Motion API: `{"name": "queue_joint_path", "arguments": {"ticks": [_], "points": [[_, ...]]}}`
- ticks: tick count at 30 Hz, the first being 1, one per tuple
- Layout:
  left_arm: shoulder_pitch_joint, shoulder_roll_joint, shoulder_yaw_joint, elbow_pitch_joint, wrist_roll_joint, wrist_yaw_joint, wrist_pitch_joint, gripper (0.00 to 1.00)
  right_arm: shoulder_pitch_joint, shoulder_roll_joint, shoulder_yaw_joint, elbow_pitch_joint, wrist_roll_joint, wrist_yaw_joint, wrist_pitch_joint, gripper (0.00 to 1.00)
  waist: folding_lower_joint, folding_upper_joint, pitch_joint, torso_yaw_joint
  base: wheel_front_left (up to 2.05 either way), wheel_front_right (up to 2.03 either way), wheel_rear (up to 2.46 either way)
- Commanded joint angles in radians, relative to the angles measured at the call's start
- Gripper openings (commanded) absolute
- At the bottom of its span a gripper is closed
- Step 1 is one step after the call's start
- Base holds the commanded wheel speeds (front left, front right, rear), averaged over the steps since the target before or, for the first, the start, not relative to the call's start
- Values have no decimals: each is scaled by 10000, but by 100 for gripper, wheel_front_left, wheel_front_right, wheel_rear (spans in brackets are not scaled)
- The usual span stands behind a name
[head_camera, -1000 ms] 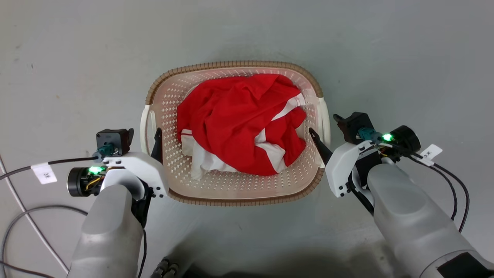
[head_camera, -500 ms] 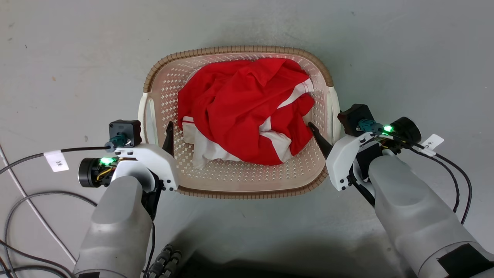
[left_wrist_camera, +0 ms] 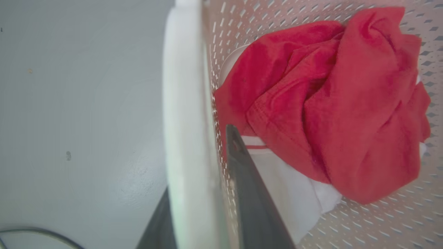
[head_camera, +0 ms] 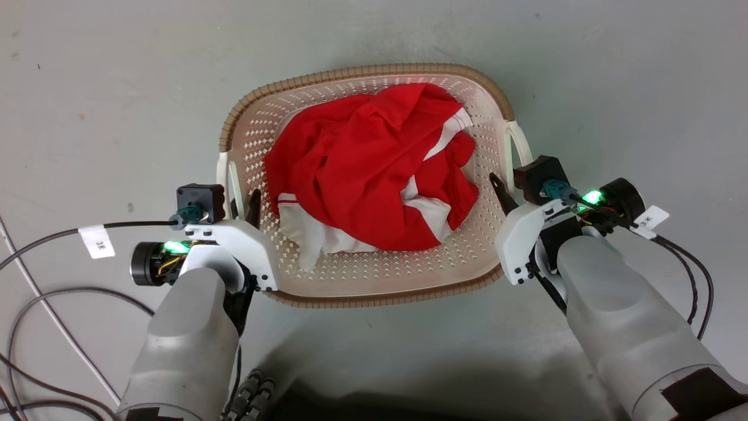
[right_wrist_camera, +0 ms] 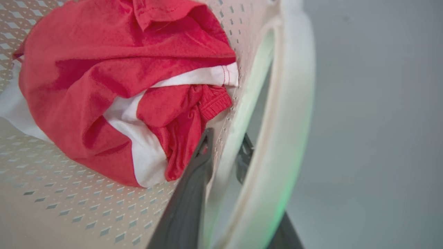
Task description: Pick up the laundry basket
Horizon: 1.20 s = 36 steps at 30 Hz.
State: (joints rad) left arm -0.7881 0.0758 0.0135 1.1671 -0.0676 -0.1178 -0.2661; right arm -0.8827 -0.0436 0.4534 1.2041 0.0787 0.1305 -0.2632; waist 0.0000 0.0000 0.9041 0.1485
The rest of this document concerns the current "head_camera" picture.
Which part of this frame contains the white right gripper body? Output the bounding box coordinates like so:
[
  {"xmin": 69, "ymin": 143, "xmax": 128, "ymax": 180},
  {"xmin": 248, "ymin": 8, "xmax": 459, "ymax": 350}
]
[{"xmin": 495, "ymin": 199, "xmax": 585, "ymax": 287}]

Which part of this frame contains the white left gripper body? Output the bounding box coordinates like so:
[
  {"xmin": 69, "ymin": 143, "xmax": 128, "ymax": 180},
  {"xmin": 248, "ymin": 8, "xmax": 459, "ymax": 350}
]
[{"xmin": 182, "ymin": 219, "xmax": 279, "ymax": 292}]

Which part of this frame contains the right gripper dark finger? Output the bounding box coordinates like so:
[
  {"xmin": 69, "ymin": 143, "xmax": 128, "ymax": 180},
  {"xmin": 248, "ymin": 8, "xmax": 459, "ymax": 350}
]
[{"xmin": 489, "ymin": 172, "xmax": 520, "ymax": 216}]

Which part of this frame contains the beige laundry basket brown rim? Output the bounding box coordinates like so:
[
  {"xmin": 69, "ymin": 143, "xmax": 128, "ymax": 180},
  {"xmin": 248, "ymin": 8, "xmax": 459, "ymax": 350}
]
[{"xmin": 216, "ymin": 63, "xmax": 534, "ymax": 309}]

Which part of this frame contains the red and white garment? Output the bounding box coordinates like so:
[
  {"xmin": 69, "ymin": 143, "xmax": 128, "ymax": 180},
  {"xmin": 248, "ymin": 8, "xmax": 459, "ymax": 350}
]
[{"xmin": 264, "ymin": 83, "xmax": 480, "ymax": 272}]

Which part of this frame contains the black left camera cable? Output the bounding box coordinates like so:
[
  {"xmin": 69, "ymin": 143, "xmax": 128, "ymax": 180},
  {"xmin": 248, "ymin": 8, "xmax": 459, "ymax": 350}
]
[{"xmin": 0, "ymin": 220, "xmax": 176, "ymax": 271}]

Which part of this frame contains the white right cable label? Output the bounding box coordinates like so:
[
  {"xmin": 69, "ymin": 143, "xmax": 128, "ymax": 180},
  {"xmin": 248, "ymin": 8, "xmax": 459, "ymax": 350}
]
[{"xmin": 630, "ymin": 205, "xmax": 670, "ymax": 240}]

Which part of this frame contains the white cable label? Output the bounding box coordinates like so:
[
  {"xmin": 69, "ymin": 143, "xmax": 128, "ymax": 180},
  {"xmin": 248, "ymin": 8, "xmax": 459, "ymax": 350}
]
[
  {"xmin": 630, "ymin": 205, "xmax": 670, "ymax": 240},
  {"xmin": 78, "ymin": 225, "xmax": 116, "ymax": 260}
]

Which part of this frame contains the white left cable label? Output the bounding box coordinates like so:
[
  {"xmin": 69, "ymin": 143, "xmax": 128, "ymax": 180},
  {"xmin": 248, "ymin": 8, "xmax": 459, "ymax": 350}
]
[{"xmin": 78, "ymin": 225, "xmax": 116, "ymax": 260}]

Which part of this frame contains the black ridged cable conduit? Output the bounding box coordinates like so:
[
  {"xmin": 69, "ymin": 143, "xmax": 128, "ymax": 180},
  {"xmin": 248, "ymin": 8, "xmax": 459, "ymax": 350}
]
[{"xmin": 221, "ymin": 368, "xmax": 279, "ymax": 421}]

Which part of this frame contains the black looped floor cable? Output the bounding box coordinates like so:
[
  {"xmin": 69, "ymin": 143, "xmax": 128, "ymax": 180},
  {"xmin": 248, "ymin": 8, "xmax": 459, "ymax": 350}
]
[{"xmin": 8, "ymin": 287, "xmax": 156, "ymax": 421}]

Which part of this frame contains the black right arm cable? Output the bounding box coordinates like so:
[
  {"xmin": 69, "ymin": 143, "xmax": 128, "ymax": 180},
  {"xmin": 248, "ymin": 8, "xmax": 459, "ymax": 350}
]
[
  {"xmin": 653, "ymin": 234, "xmax": 715, "ymax": 341},
  {"xmin": 657, "ymin": 241, "xmax": 698, "ymax": 325}
]

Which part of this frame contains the thin white floor cable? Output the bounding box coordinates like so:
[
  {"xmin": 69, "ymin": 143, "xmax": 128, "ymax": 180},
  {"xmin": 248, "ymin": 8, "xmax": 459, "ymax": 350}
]
[{"xmin": 0, "ymin": 215, "xmax": 122, "ymax": 405}]

